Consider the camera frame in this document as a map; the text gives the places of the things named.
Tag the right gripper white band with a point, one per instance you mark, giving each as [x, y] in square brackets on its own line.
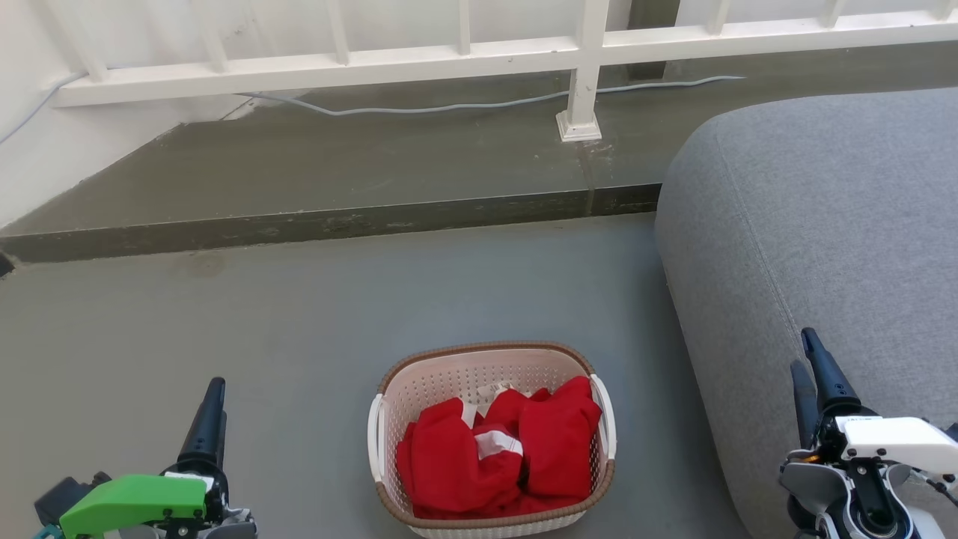
[898, 442]

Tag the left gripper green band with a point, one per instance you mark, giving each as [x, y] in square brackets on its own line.
[135, 498]

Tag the plain red garment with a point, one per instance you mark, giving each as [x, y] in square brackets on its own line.
[557, 442]

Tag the grey fabric sofa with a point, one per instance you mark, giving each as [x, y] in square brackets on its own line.
[823, 224]

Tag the white plastic laundry basket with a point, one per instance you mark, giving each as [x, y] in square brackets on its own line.
[449, 378]

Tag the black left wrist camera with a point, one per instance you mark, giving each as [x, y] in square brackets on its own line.
[63, 495]

